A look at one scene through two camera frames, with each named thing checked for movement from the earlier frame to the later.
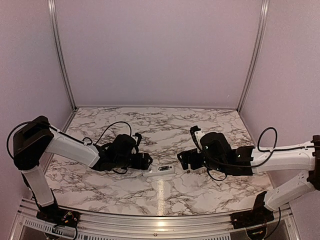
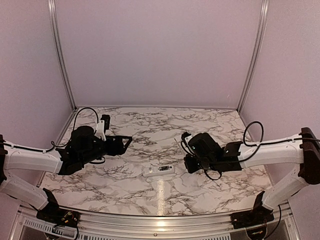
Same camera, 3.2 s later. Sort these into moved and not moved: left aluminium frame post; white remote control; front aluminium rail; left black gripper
Moved: left black gripper
Not moved: front aluminium rail; left aluminium frame post; white remote control
